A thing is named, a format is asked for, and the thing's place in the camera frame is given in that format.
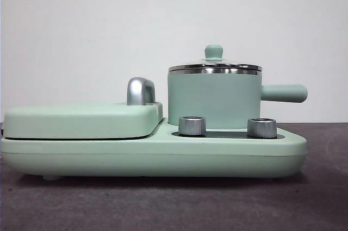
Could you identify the glass pot lid green knob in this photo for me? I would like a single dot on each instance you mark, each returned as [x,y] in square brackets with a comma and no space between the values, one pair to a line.
[213,51]

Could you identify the silver control knob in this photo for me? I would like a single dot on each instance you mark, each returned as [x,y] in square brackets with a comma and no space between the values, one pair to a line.
[261,127]
[192,125]

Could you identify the mint green breakfast machine base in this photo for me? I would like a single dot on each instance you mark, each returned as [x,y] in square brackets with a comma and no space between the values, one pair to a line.
[163,155]

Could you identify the mint green griddle lid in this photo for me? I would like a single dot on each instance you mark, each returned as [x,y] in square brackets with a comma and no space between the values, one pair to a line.
[81,119]

